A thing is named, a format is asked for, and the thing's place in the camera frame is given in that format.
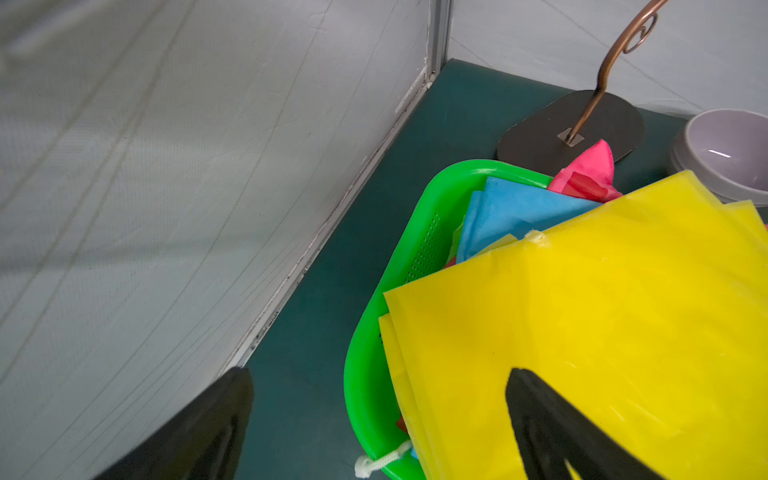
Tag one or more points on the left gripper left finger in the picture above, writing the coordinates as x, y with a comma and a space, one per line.
202, 441

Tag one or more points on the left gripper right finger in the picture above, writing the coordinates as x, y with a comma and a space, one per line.
556, 441

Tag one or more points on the yellow raincoat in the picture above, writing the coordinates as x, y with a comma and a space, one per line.
648, 314

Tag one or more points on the blue raincoat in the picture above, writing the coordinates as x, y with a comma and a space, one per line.
509, 208

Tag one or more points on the pink bunny raincoat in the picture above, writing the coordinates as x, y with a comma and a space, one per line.
590, 176

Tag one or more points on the brown metal jewelry stand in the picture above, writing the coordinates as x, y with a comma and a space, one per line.
553, 137

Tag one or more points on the small purple bowl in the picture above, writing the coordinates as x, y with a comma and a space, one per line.
727, 151

